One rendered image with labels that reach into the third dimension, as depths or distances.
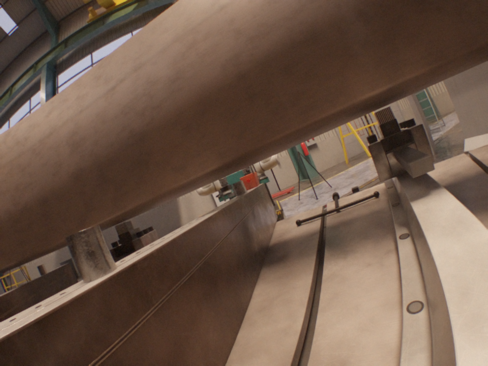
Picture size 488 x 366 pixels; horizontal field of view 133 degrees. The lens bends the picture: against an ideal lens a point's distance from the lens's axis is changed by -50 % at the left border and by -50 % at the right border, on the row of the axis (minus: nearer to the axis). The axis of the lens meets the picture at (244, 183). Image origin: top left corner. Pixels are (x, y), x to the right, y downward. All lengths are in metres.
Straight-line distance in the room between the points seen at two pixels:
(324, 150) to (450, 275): 9.01
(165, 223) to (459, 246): 8.40
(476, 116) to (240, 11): 3.03
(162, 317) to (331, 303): 0.47
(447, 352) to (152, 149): 1.07
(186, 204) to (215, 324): 7.70
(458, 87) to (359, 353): 3.19
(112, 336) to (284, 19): 0.99
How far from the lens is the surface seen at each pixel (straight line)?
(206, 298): 0.60
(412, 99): 3.82
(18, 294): 1.76
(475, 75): 3.25
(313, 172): 7.72
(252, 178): 1.81
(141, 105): 1.05
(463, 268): 0.45
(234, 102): 0.80
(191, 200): 8.17
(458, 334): 0.35
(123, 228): 1.82
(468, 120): 3.38
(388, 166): 1.23
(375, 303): 0.64
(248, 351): 0.65
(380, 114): 1.35
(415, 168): 0.77
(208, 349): 0.58
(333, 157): 9.45
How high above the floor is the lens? 0.74
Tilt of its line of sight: 1 degrees up
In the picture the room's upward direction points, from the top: 23 degrees counter-clockwise
